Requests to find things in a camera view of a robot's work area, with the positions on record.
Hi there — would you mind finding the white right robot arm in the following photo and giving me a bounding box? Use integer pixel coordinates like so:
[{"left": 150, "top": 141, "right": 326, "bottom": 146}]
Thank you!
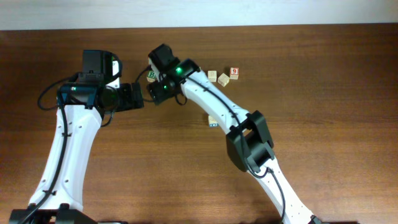
[{"left": 147, "top": 44, "right": 321, "bottom": 224}]

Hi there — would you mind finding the green B wooden block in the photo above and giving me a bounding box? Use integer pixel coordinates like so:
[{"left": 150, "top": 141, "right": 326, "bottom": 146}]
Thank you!
[{"left": 147, "top": 71, "right": 157, "bottom": 83}]

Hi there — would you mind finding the blue edged wooden block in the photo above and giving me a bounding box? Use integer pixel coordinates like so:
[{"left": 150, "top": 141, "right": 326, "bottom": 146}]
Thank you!
[{"left": 208, "top": 115, "right": 219, "bottom": 128}]

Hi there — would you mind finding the red nine wooden block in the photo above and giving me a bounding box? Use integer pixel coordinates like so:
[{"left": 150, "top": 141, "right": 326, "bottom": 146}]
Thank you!
[{"left": 229, "top": 67, "right": 239, "bottom": 80}]

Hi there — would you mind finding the red I wooden block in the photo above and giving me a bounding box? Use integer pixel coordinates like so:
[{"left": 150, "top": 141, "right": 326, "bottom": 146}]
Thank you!
[{"left": 207, "top": 70, "right": 217, "bottom": 82}]

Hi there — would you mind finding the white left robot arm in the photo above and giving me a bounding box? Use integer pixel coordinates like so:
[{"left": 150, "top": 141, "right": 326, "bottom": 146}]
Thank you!
[{"left": 9, "top": 50, "right": 144, "bottom": 223}]

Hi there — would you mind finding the yellow edged wooden block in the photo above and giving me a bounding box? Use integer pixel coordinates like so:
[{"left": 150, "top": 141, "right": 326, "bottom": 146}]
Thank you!
[{"left": 217, "top": 73, "right": 230, "bottom": 87}]

